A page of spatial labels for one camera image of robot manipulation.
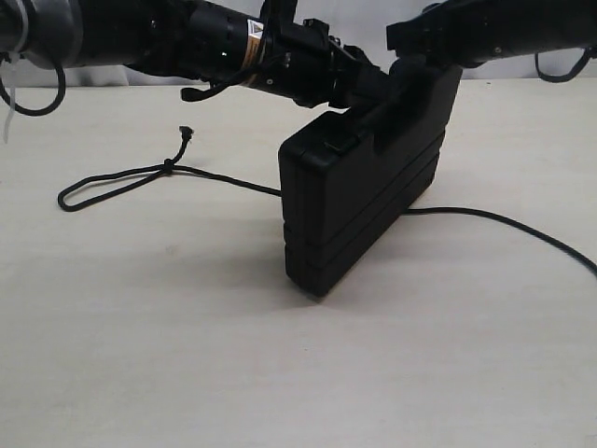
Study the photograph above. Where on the black plastic carrying case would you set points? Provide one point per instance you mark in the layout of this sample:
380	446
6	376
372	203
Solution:
347	177

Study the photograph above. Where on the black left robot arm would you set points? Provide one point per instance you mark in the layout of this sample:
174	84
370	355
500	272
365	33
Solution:
196	40

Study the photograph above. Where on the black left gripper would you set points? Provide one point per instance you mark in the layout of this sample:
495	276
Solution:
310	66

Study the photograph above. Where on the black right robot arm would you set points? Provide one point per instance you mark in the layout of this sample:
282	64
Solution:
571	24

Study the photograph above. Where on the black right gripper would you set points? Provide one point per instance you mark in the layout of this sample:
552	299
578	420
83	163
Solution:
470	33

